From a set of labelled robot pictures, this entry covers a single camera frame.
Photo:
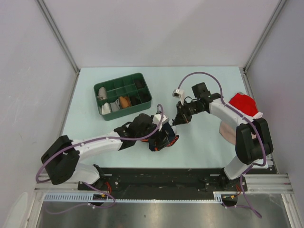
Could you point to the black rolled cloth back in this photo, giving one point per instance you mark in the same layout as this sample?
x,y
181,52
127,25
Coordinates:
x,y
139,84

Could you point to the slotted cable duct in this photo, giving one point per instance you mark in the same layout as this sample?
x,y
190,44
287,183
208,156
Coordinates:
x,y
91,197

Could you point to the black rolled cloth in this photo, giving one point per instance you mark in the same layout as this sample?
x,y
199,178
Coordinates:
x,y
144,97
135,100
139,84

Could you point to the green compartment organizer tray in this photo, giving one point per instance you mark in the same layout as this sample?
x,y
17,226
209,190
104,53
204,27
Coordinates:
x,y
122,86

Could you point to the navy orange underwear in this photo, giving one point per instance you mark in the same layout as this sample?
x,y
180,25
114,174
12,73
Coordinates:
x,y
167,140

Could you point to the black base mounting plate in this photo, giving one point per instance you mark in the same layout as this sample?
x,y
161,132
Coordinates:
x,y
213,179

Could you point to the red white underwear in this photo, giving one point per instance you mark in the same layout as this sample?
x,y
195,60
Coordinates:
x,y
245,104

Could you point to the white rolled cloth in tray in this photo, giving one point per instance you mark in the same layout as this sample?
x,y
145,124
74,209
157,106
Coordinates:
x,y
106,109

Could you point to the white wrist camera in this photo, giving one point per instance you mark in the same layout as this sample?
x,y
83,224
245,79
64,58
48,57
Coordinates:
x,y
160,120
180,94

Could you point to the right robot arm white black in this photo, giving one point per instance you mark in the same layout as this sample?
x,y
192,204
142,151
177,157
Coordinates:
x,y
253,139

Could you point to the pink underwear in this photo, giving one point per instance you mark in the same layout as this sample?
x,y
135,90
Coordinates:
x,y
227,132

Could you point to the aluminium frame rail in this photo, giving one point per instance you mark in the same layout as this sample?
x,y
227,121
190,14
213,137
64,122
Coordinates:
x,y
255,183

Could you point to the grey rolled cloth in tray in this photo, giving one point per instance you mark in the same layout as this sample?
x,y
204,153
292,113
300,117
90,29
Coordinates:
x,y
115,106

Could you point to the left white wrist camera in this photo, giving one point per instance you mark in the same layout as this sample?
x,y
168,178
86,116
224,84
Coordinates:
x,y
160,120

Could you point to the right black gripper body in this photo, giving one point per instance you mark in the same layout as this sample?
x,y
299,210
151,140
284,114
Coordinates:
x,y
188,109

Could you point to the black rolled cloth front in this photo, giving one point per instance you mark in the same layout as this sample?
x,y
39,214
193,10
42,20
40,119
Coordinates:
x,y
135,100

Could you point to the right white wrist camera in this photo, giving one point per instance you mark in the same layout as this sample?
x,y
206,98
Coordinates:
x,y
180,94

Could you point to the orange rolled cloth in tray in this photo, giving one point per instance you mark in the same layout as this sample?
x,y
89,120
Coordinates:
x,y
125,102

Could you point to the beige rolled cloth in tray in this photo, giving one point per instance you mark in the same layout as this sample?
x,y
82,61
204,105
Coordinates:
x,y
102,94

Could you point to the black rolled cloth right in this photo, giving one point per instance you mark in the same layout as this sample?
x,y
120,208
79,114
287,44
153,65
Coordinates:
x,y
144,97

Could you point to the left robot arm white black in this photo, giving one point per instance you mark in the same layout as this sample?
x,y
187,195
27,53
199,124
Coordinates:
x,y
63,160

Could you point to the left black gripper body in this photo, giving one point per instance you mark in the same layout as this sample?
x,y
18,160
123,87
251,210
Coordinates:
x,y
155,139

